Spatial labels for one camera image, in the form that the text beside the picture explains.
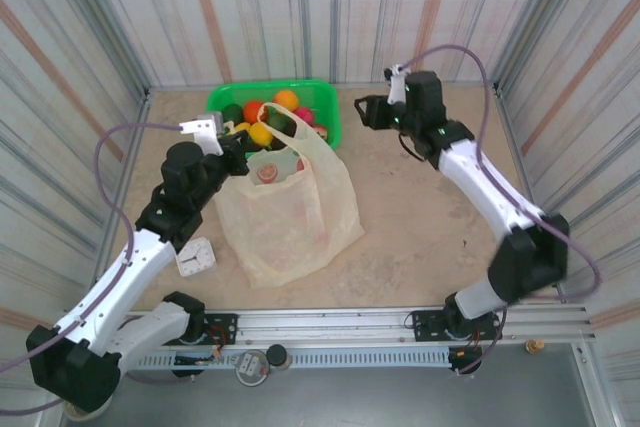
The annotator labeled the perforated grey cable tray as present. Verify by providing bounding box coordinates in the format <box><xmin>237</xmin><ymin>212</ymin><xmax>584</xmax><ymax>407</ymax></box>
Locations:
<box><xmin>130</xmin><ymin>346</ymin><xmax>454</xmax><ymax>372</ymax></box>

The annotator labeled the black round knob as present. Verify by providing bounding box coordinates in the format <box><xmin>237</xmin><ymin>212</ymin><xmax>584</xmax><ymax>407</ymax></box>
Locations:
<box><xmin>265</xmin><ymin>344</ymin><xmax>293</xmax><ymax>372</ymax></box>

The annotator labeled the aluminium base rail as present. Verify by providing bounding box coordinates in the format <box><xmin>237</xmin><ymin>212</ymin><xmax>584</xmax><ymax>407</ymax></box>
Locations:
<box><xmin>119</xmin><ymin>302</ymin><xmax>596</xmax><ymax>347</ymax></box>

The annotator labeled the small white square clock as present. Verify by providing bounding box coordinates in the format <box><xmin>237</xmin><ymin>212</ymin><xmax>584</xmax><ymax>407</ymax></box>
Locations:
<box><xmin>175</xmin><ymin>236</ymin><xmax>219</xmax><ymax>278</ymax></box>

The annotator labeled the green plastic basket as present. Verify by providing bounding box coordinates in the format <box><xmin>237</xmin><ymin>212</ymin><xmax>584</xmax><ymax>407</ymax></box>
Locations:
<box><xmin>205</xmin><ymin>78</ymin><xmax>342</xmax><ymax>153</ymax></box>

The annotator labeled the white tape roll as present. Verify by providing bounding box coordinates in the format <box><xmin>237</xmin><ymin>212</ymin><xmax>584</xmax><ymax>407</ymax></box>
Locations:
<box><xmin>62</xmin><ymin>396</ymin><xmax>109</xmax><ymax>421</ymax></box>

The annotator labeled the cream printed plastic bag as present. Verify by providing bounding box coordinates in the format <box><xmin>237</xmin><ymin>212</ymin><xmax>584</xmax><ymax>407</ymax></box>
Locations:
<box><xmin>213</xmin><ymin>101</ymin><xmax>366</xmax><ymax>291</ymax></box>

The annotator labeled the fake yellow bell pepper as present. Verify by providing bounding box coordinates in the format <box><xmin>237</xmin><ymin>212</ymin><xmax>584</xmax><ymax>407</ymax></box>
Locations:
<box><xmin>248</xmin><ymin>122</ymin><xmax>274</xmax><ymax>146</ymax></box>

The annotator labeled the round grey metal disc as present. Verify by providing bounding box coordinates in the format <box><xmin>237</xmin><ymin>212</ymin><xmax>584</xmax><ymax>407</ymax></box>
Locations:
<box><xmin>234</xmin><ymin>349</ymin><xmax>271</xmax><ymax>387</ymax></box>

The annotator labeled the fake red-orange persimmon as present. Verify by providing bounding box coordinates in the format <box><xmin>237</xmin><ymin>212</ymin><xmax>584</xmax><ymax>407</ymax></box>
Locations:
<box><xmin>243</xmin><ymin>100</ymin><xmax>269</xmax><ymax>123</ymax></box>

